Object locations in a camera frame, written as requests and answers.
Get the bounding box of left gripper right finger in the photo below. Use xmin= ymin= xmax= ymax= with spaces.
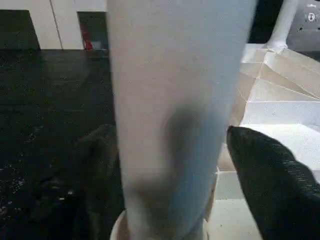
xmin=226 ymin=125 xmax=320 ymax=240

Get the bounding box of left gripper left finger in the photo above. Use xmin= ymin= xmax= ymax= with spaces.
xmin=27 ymin=124 xmax=125 ymax=240

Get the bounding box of white plastic table top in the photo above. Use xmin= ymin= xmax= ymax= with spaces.
xmin=110 ymin=42 xmax=320 ymax=240

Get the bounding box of white plastic table leg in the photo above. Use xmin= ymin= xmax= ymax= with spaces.
xmin=265 ymin=0 xmax=300 ymax=51
xmin=106 ymin=0 xmax=258 ymax=240

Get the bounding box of black work mat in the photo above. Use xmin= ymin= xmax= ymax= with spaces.
xmin=0 ymin=47 xmax=126 ymax=240

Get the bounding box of white glass-door cabinet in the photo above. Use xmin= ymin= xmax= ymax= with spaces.
xmin=0 ymin=0 xmax=109 ymax=51

